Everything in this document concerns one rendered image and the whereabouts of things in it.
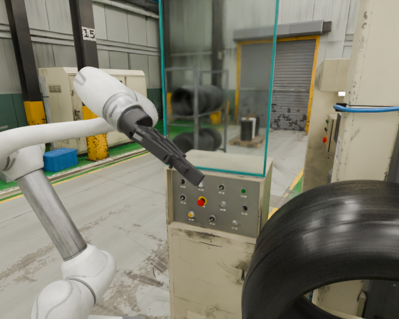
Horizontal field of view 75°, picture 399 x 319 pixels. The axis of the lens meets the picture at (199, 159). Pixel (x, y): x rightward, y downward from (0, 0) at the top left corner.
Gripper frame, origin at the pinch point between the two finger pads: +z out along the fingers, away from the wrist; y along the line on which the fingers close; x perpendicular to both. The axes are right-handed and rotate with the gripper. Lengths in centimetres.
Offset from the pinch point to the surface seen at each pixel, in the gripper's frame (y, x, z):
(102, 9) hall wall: -592, 19, -807
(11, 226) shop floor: -141, -256, -203
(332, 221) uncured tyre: -5.6, 10.1, 28.7
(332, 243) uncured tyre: -3.0, 7.2, 30.7
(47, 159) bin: -283, -273, -362
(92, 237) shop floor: -167, -195, -114
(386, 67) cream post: -29, 47, 17
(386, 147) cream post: -36, 32, 31
